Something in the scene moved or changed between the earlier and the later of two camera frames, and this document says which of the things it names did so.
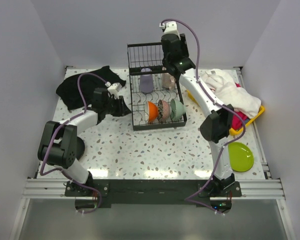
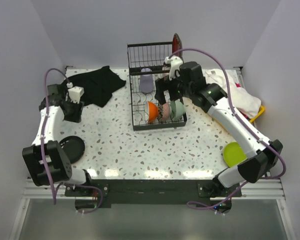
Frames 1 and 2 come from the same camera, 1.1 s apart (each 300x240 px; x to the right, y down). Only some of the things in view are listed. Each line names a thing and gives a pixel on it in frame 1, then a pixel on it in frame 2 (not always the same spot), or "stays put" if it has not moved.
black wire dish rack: [156, 97] stays put
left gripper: [122, 109] to [76, 117]
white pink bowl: [151, 112] stays put
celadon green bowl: [177, 110] stays put
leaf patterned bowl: [164, 110] stays put
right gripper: [185, 50] to [167, 84]
